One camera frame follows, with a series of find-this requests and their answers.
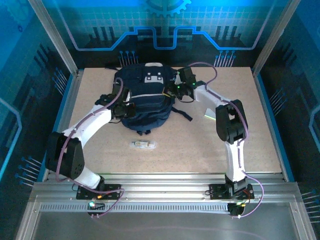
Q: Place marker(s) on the aluminium frame post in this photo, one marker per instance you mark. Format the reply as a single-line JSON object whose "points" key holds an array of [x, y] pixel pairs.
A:
{"points": [[56, 37], [273, 37]]}

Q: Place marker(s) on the navy blue backpack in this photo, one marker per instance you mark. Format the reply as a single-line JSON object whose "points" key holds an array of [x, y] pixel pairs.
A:
{"points": [[150, 110]]}

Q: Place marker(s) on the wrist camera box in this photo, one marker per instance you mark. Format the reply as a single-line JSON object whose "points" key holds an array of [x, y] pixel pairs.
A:
{"points": [[127, 96], [178, 79]]}

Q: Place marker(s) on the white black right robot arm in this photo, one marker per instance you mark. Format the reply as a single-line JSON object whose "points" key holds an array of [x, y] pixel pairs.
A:
{"points": [[207, 96]]}

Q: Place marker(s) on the aluminium front rail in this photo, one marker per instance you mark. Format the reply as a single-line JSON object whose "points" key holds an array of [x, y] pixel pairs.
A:
{"points": [[162, 185]]}

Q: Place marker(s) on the white green sticky pad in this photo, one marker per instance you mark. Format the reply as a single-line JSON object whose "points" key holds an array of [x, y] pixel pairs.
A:
{"points": [[209, 113]]}

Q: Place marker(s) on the aluminium table side rail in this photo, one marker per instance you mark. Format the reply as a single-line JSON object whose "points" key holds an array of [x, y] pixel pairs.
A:
{"points": [[267, 112], [68, 112]]}

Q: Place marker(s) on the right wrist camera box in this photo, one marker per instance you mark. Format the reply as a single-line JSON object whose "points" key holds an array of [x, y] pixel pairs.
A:
{"points": [[178, 79]]}

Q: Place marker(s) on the black controller box with LED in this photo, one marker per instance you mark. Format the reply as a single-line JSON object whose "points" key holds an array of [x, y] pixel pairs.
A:
{"points": [[233, 210], [98, 206]]}

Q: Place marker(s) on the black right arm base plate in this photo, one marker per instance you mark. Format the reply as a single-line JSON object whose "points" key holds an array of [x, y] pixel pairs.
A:
{"points": [[216, 191]]}

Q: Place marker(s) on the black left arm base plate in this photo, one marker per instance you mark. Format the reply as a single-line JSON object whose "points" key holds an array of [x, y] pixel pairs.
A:
{"points": [[82, 193]]}

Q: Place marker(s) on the small clear supplies bag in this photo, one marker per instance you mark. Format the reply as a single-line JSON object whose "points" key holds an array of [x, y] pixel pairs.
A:
{"points": [[143, 145]]}

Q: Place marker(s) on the blue table side strip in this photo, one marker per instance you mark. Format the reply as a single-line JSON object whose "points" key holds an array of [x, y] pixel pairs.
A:
{"points": [[60, 112]]}

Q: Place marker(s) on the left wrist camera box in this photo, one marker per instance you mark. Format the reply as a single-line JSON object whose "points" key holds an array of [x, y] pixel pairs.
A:
{"points": [[127, 96]]}

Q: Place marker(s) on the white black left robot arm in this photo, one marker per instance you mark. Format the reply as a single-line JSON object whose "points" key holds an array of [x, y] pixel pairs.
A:
{"points": [[85, 122]]}

